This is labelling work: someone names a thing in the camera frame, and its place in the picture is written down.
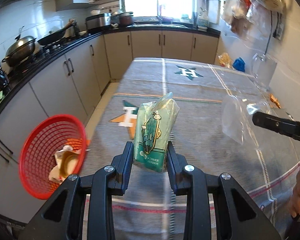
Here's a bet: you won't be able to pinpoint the green tissue pack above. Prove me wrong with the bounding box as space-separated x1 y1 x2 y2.
133 92 179 173

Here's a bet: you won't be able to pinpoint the silver rice cooker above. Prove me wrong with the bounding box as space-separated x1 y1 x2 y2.
85 13 111 34

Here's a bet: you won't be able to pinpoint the black frying pan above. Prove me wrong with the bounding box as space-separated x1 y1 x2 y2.
37 19 76 46

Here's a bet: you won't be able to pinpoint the grey patterned tablecloth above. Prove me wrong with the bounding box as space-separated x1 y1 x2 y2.
81 58 300 235

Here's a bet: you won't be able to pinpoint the white red paper bag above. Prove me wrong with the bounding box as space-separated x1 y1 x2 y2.
49 148 81 184

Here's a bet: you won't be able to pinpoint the orange peel pieces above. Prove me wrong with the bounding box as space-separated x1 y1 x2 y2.
268 94 281 109

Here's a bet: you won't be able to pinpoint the hanging plastic bags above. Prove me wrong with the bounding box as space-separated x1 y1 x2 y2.
221 0 286 40

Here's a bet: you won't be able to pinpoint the clear glass pitcher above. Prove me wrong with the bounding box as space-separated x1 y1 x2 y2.
251 54 277 91

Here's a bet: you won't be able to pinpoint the blue plastic bag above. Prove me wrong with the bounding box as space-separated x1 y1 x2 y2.
232 57 245 73

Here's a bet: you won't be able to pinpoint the dark cooking pot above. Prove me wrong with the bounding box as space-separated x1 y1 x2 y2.
119 11 134 27

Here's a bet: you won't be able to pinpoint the red plastic mesh basket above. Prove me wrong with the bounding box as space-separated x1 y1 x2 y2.
19 114 88 200

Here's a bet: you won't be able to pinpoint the orange cardboard box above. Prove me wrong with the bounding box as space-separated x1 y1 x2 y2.
63 138 83 154

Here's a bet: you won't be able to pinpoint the yellow plastic bag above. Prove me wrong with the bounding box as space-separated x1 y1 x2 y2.
218 53 233 69

